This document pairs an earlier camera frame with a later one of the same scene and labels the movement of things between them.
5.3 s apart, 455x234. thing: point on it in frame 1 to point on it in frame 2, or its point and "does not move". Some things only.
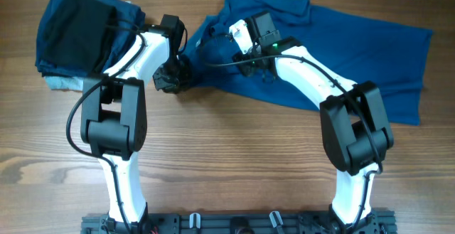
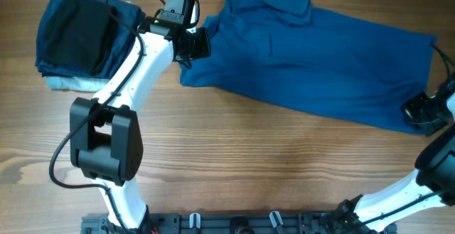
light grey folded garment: (65, 83) does not move
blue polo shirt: (363, 50) does not move
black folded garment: (77, 32) does not move
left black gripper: (170, 87) to (204, 48)
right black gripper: (247, 68) to (410, 109)
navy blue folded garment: (129, 19) does not move
